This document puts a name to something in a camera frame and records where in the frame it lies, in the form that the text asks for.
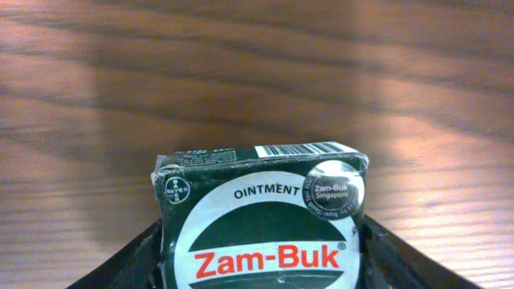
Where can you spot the dark green round-logo packet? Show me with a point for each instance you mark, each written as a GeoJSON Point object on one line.
{"type": "Point", "coordinates": [268, 216]}

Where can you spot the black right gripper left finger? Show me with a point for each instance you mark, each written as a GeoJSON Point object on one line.
{"type": "Point", "coordinates": [134, 266]}

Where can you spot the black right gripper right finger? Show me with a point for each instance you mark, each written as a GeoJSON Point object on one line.
{"type": "Point", "coordinates": [391, 263]}

